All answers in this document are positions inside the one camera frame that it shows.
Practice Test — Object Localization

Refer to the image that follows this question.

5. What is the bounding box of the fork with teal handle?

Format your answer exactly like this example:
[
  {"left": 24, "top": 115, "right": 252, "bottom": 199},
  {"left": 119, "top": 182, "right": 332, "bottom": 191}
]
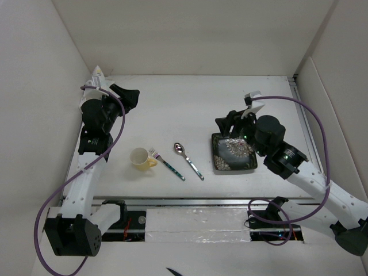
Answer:
[{"left": 149, "top": 148, "right": 186, "bottom": 181}]

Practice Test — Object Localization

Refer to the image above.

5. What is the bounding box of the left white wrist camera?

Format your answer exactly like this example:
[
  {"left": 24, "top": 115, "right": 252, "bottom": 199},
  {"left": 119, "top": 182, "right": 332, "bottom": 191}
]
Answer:
[{"left": 79, "top": 79, "right": 107, "bottom": 110}]

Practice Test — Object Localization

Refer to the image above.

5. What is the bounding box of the spoon with teal handle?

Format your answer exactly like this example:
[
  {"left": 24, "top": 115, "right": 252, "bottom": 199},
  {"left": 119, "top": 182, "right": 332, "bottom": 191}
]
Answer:
[{"left": 174, "top": 142, "right": 205, "bottom": 181}]

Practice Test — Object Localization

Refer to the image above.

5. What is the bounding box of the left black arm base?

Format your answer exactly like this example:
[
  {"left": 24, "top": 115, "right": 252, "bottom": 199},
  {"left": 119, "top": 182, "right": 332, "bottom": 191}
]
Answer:
[{"left": 102, "top": 205, "right": 147, "bottom": 242}]

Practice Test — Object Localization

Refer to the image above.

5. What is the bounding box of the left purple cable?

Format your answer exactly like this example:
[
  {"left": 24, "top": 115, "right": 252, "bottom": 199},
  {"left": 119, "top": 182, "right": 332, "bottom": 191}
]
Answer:
[{"left": 33, "top": 85, "right": 127, "bottom": 276}]

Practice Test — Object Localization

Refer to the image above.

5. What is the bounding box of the white floral cloth napkin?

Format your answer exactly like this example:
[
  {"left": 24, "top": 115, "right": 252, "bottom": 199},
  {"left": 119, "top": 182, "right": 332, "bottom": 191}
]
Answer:
[{"left": 91, "top": 66, "right": 114, "bottom": 91}]

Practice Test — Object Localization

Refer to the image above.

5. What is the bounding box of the aluminium rail frame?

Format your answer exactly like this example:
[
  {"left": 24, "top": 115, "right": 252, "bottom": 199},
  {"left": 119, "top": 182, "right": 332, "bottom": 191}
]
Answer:
[{"left": 95, "top": 75, "right": 317, "bottom": 199}]

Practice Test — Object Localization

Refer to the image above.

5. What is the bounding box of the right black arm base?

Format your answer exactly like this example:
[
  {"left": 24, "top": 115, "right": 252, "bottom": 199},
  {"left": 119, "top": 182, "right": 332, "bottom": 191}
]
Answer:
[{"left": 244, "top": 204, "right": 304, "bottom": 245}]

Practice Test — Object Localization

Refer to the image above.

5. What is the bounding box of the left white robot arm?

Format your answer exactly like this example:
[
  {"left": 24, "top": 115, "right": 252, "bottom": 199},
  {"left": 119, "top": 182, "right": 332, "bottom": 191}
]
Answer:
[{"left": 44, "top": 84, "right": 140, "bottom": 256}]

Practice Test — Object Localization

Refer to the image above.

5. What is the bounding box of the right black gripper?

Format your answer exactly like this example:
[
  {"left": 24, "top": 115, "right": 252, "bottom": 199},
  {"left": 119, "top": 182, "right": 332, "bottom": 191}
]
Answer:
[{"left": 215, "top": 106, "right": 267, "bottom": 157}]

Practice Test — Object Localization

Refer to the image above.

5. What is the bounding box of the yellow ceramic mug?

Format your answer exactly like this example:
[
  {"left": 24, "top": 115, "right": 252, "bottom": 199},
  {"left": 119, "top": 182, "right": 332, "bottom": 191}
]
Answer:
[{"left": 129, "top": 148, "right": 158, "bottom": 171}]

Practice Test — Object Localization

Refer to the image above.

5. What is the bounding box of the black floral square plate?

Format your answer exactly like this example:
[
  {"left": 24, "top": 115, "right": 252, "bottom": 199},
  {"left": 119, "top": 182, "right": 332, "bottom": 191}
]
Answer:
[{"left": 211, "top": 133, "right": 258, "bottom": 174}]

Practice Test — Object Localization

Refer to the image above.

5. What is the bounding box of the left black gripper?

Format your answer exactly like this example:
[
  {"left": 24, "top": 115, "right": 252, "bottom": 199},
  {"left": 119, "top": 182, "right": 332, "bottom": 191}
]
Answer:
[{"left": 95, "top": 85, "right": 138, "bottom": 133}]

